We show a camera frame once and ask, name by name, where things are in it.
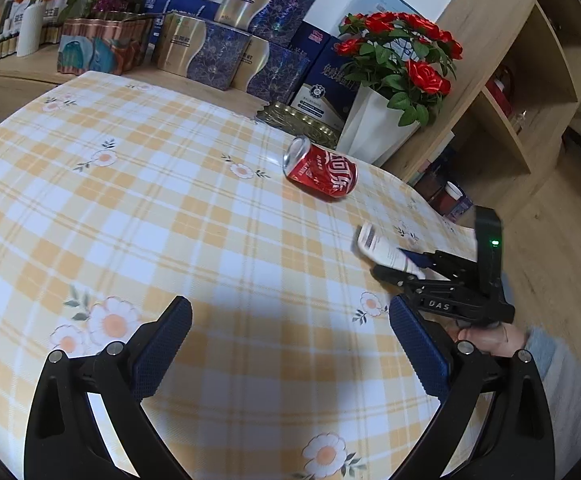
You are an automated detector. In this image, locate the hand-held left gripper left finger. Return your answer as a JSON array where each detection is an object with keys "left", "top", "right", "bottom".
[{"left": 23, "top": 296, "right": 194, "bottom": 480}]

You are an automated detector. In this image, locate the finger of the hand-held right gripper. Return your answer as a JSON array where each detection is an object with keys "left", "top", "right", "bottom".
[
  {"left": 399, "top": 248, "right": 478, "bottom": 281},
  {"left": 371, "top": 265, "right": 451, "bottom": 291}
]

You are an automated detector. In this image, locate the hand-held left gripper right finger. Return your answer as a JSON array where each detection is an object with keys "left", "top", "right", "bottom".
[{"left": 388, "top": 296, "right": 556, "bottom": 480}]

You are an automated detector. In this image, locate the white tube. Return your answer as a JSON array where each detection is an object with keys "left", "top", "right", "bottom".
[{"left": 355, "top": 222, "right": 429, "bottom": 281}]

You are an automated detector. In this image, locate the red soda can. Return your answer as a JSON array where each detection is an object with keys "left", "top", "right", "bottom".
[{"left": 283, "top": 135, "right": 360, "bottom": 202}]

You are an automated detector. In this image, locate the person's right hand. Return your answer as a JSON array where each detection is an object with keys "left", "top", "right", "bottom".
[{"left": 443, "top": 323, "right": 527, "bottom": 359}]

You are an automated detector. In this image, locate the purple printed box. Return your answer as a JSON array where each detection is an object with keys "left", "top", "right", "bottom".
[{"left": 451, "top": 195, "right": 474, "bottom": 221}]

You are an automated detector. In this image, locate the white angular flower pot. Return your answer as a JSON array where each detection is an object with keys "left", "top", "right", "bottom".
[{"left": 335, "top": 87, "right": 421, "bottom": 168}]

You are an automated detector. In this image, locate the red container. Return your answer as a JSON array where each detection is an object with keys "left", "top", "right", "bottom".
[{"left": 485, "top": 67, "right": 516, "bottom": 121}]

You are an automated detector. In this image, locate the red rose plant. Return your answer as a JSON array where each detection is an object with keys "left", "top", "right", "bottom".
[{"left": 333, "top": 10, "right": 466, "bottom": 128}]

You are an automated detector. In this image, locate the gold scalloped tray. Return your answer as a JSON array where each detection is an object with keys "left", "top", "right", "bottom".
[{"left": 255, "top": 101, "right": 344, "bottom": 148}]

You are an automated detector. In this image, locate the wooden shelf unit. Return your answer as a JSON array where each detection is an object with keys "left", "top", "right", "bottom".
[{"left": 381, "top": 0, "right": 581, "bottom": 221}]

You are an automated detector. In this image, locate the blue box with red logo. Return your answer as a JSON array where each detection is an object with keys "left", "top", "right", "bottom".
[{"left": 298, "top": 21, "right": 344, "bottom": 56}]

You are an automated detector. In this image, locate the low wooden sideboard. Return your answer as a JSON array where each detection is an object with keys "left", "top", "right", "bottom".
[{"left": 0, "top": 40, "right": 271, "bottom": 128}]

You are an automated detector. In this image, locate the row of small brown bottles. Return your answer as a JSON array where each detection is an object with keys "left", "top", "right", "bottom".
[{"left": 0, "top": 20, "right": 64, "bottom": 61}]

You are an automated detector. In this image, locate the blue box with white streak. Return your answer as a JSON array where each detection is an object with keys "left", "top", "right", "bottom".
[{"left": 143, "top": 0, "right": 221, "bottom": 61}]

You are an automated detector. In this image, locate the white vase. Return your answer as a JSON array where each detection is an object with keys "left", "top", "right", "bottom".
[{"left": 17, "top": 2, "right": 46, "bottom": 56}]

